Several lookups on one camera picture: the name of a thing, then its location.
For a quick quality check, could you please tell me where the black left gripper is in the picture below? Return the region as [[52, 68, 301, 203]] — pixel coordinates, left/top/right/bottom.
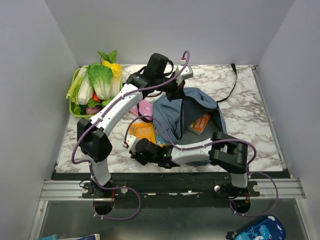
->
[[154, 71, 186, 102]]

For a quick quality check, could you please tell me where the blue student backpack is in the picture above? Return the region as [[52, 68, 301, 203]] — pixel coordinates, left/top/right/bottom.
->
[[153, 87, 227, 166]]

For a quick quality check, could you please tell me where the orange treehouse story book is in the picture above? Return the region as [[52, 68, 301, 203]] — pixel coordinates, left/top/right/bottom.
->
[[187, 113, 211, 135]]

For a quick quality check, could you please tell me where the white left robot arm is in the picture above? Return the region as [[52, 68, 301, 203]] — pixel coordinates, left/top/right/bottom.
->
[[75, 50, 190, 198]]

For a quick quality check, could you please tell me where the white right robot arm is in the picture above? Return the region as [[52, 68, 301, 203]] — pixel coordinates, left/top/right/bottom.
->
[[124, 132, 249, 196]]

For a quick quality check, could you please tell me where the black cover story book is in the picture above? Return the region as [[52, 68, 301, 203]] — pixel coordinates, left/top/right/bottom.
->
[[155, 130, 168, 147]]

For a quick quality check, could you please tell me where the pink cartoon pencil case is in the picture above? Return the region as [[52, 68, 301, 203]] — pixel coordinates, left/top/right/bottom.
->
[[130, 99, 153, 117]]

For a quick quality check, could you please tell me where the yellow leaf napa cabbage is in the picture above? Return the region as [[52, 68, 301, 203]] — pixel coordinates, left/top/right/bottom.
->
[[98, 50, 123, 98]]

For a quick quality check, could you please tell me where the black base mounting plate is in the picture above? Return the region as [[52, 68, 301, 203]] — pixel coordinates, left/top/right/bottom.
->
[[51, 171, 261, 210]]

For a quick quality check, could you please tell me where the green leaf napa cabbage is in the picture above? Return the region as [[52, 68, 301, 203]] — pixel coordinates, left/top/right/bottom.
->
[[88, 63, 113, 100]]

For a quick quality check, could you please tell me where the round green cabbage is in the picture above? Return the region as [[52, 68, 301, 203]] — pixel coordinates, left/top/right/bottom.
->
[[101, 98, 113, 107]]

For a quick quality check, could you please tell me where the orange carrot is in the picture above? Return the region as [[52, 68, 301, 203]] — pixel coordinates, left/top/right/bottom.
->
[[92, 93, 101, 103]]

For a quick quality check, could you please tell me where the purple onion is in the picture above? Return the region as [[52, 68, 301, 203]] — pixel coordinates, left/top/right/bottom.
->
[[85, 105, 101, 115]]

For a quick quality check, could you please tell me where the green vegetable basket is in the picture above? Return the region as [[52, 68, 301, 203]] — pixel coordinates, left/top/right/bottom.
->
[[69, 66, 124, 120]]

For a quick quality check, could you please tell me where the white green leek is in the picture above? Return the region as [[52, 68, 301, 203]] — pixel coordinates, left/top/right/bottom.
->
[[66, 67, 88, 106]]

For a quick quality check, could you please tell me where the blue book at bottom edge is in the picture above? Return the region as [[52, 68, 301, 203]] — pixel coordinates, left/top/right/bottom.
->
[[39, 233, 101, 240]]

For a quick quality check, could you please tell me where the blue shark pencil case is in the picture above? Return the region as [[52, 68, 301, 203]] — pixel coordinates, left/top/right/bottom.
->
[[225, 215, 287, 240]]

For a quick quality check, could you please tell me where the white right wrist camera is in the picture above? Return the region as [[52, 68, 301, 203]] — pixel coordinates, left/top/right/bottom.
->
[[123, 134, 139, 149]]

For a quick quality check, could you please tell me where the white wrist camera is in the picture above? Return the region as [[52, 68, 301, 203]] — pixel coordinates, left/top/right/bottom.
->
[[123, 134, 139, 149], [176, 66, 194, 85]]

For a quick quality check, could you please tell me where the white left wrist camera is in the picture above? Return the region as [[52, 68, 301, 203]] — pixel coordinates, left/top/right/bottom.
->
[[176, 66, 194, 85]]

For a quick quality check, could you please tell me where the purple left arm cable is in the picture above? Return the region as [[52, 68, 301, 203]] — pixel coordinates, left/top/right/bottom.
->
[[71, 50, 191, 222]]

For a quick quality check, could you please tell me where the aluminium rail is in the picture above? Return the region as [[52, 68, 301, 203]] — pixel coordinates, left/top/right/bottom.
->
[[39, 180, 95, 201]]

